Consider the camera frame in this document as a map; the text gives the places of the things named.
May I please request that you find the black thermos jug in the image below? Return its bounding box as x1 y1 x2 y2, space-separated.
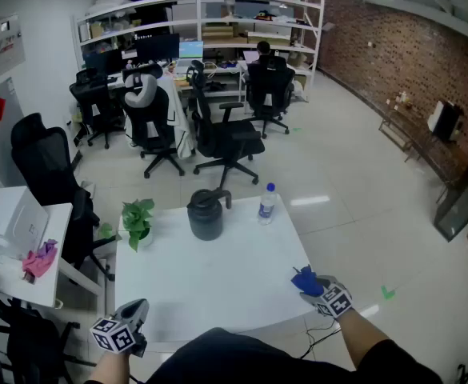
186 188 233 242

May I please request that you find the black cable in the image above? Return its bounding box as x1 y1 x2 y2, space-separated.
299 318 342 360

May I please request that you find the person's left forearm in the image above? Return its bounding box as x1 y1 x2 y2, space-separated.
83 350 133 384

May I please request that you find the grey wall panel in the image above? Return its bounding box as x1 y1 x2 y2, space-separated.
0 13 26 78

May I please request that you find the dark wooden bench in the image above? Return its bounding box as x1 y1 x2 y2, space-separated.
378 102 461 186

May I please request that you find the white box appliance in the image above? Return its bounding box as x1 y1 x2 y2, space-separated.
0 186 50 258

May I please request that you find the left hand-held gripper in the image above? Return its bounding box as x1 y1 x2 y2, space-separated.
89 298 150 358

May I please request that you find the round white table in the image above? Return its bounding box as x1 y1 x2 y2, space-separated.
114 193 318 343

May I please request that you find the white garment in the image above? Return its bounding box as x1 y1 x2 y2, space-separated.
164 77 197 159

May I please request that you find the blue cloth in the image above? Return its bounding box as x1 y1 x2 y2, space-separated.
290 265 325 298

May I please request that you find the person's right forearm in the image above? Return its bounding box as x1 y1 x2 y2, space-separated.
337 308 383 371

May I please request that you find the person's black clothing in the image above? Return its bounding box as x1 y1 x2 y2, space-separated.
145 326 445 384

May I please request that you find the green potted plant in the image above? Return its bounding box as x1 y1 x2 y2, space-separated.
97 198 157 254

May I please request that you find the white side desk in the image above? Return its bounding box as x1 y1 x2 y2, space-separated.
0 202 106 310

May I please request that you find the black mesh office chair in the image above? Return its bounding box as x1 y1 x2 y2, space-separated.
10 112 117 282

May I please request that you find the office chair with grey headrest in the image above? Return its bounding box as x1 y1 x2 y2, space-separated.
121 64 186 179

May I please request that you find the dark glass cabinet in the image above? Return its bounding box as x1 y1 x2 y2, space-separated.
433 166 468 242

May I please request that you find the lit blue computer screen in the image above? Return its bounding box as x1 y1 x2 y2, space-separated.
178 40 205 60

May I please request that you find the pink cloth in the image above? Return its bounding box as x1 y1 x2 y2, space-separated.
21 238 59 284

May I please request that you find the black and white box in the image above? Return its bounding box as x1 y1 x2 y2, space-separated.
427 100 465 142

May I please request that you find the clear plastic water bottle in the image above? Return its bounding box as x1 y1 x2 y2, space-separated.
257 182 278 226

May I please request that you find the black computer monitor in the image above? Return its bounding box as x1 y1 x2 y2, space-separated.
134 33 181 64
83 49 123 76

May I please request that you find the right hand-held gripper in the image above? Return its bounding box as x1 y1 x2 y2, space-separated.
299 274 354 319

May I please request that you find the white shelf unit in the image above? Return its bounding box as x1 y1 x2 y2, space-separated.
71 0 326 103

